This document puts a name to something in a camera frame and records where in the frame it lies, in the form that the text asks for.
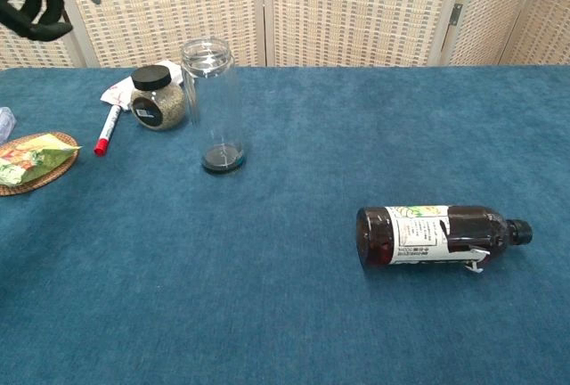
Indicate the glass seed jar black lid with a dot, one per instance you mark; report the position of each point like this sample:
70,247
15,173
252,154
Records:
167,106

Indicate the woven folding screen panel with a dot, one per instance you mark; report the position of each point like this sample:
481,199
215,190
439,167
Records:
35,53
550,24
494,10
356,10
156,6

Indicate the white marker red cap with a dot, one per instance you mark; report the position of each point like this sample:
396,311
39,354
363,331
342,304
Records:
109,126

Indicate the dark metal screen hinge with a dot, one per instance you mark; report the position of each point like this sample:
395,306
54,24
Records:
67,18
455,14

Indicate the white paper packet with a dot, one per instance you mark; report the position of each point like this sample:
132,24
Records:
115,93

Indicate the blue tablecloth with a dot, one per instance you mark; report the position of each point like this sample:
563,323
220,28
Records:
285,305

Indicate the tall clear glass jar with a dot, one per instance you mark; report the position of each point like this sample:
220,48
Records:
214,104

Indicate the clear crumpled plastic bag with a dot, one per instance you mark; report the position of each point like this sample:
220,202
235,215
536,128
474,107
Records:
5,124

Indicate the round woven rattan coaster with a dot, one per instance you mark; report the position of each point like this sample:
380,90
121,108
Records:
53,176

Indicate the brown plastic bottle white label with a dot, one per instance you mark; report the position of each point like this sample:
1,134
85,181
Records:
418,235

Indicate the green yellow snack packet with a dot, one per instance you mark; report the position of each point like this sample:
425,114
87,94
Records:
31,158

